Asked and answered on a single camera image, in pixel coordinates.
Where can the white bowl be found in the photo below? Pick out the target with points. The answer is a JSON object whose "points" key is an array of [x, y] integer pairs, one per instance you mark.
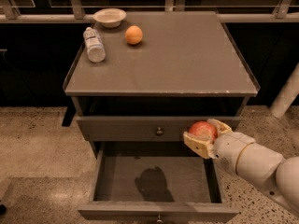
{"points": [[110, 17]]}

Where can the black object at floor edge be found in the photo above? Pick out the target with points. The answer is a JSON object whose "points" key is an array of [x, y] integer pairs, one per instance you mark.
{"points": [[3, 209]]}

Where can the metal window railing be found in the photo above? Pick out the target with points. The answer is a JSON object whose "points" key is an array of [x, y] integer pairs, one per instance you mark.
{"points": [[228, 11]]}

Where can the open grey middle drawer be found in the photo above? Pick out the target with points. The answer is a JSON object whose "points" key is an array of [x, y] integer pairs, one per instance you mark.
{"points": [[141, 180]]}

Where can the orange fruit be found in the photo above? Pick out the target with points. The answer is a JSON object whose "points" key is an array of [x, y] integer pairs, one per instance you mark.
{"points": [[133, 35]]}

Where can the white pipe post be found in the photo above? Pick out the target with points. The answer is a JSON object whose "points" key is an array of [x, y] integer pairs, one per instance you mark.
{"points": [[287, 94]]}

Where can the grey wooden drawer cabinet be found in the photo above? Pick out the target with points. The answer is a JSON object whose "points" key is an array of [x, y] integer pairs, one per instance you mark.
{"points": [[187, 65]]}

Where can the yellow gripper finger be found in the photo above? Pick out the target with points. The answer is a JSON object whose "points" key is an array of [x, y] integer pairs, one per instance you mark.
{"points": [[202, 145], [219, 128]]}

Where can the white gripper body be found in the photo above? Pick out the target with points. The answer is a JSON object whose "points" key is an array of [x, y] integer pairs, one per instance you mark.
{"points": [[230, 149]]}

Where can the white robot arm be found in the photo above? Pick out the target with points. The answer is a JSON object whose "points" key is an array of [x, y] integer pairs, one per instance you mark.
{"points": [[269, 172]]}

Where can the red apple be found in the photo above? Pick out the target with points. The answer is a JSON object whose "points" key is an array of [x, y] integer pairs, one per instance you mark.
{"points": [[204, 129]]}

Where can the grey top drawer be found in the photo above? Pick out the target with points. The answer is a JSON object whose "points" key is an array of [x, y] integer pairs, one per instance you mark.
{"points": [[131, 128]]}

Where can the brass top drawer knob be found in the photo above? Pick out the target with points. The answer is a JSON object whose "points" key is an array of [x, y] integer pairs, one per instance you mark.
{"points": [[159, 131]]}

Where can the clear plastic water bottle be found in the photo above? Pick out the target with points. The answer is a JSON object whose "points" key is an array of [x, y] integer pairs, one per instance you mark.
{"points": [[95, 48]]}

